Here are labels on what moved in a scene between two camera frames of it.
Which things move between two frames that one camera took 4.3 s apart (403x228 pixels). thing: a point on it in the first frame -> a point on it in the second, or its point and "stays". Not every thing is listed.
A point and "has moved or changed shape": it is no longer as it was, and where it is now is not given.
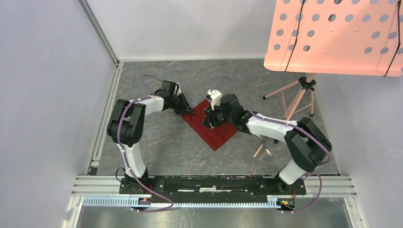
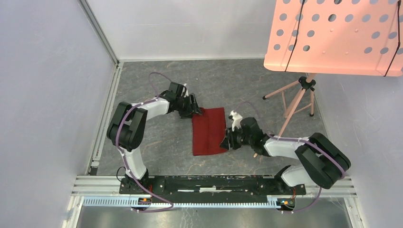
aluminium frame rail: (93, 20) stays
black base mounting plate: (211, 186) stays
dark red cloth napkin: (214, 137) has moved or changed shape
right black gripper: (209, 118) -> (228, 143)
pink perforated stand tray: (363, 37) stays
